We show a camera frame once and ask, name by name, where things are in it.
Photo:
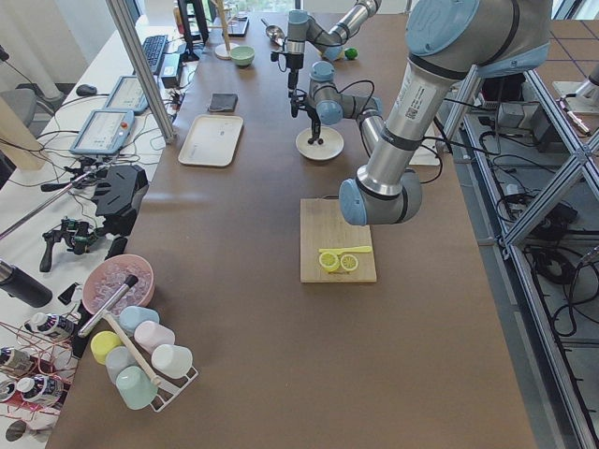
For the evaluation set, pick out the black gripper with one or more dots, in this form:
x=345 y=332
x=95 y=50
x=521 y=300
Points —
x=314 y=121
x=293 y=76

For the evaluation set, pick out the cream round plate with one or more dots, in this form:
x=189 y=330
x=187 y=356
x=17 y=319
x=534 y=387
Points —
x=331 y=147

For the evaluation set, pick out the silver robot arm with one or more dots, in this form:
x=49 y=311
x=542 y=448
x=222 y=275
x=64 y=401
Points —
x=445 y=39
x=303 y=28

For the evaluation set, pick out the cream rabbit tray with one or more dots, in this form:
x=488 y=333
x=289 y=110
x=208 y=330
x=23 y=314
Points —
x=211 y=141

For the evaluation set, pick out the metal ice scoop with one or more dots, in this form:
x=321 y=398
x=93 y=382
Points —
x=275 y=33

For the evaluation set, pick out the green bowl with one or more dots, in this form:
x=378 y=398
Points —
x=242 y=55

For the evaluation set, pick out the green lime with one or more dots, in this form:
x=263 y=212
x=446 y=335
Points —
x=351 y=53

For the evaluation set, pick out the wooden glass stand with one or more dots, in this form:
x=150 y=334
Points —
x=222 y=18

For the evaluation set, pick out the grey folded cloth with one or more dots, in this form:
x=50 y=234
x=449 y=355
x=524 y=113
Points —
x=221 y=102

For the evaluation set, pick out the wooden cutting board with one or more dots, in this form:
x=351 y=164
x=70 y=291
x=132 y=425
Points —
x=323 y=226

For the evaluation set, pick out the yellow plastic knife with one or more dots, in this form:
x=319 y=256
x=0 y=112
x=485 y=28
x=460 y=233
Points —
x=355 y=249

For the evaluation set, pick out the lemon slice lower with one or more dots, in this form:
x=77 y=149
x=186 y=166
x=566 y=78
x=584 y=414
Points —
x=329 y=262

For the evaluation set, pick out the lemon slice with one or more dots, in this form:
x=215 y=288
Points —
x=329 y=262
x=348 y=262

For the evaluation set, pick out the lemon slice upper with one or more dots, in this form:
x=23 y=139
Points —
x=348 y=262

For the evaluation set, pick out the blue teach pendant far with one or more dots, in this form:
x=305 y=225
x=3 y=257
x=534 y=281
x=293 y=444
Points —
x=127 y=94

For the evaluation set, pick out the blue teach pendant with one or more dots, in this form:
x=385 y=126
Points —
x=127 y=94
x=104 y=132

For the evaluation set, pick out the blue teach pendant near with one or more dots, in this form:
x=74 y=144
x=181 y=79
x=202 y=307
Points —
x=104 y=132

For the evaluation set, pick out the metal muddler black tip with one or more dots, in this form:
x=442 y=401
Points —
x=130 y=281

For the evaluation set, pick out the pink ice bowl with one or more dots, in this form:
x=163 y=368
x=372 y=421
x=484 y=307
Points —
x=104 y=281

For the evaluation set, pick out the white cup rack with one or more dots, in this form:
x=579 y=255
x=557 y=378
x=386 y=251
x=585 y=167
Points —
x=140 y=386

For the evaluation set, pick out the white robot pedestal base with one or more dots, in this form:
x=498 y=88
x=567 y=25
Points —
x=425 y=155

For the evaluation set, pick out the aluminium frame post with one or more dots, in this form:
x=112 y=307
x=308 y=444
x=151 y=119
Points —
x=128 y=33

